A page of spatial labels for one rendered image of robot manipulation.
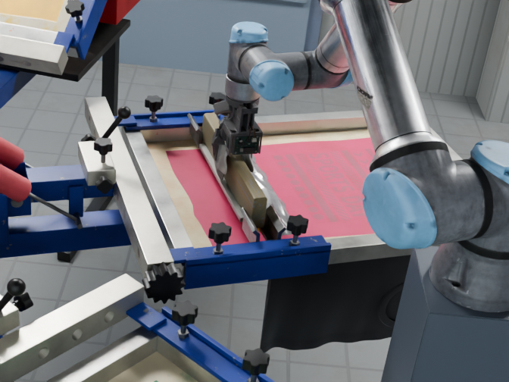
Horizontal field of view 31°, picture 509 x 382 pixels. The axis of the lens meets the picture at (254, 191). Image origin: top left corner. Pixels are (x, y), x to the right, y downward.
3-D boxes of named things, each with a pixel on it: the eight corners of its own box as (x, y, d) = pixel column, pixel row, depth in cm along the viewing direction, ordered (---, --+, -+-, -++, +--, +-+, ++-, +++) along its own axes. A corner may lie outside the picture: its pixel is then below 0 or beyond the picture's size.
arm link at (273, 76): (314, 64, 173) (291, 42, 181) (260, 68, 169) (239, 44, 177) (309, 101, 177) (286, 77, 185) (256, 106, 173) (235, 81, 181)
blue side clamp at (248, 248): (317, 258, 188) (323, 230, 185) (326, 273, 184) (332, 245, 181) (177, 274, 179) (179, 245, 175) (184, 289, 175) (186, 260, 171)
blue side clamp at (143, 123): (237, 132, 232) (240, 108, 229) (243, 142, 228) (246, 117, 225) (121, 139, 223) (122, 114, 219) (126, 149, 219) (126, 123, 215)
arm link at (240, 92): (221, 69, 189) (258, 67, 191) (220, 89, 191) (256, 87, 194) (232, 85, 183) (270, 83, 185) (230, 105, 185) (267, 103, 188)
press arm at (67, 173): (107, 181, 196) (108, 161, 193) (113, 196, 191) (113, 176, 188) (26, 188, 190) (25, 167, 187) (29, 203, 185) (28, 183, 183)
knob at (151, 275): (176, 283, 170) (179, 250, 166) (184, 302, 165) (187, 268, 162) (137, 287, 168) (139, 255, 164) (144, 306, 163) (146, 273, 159)
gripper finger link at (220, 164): (215, 189, 196) (226, 153, 191) (207, 176, 200) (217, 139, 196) (228, 191, 197) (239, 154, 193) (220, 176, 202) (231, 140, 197)
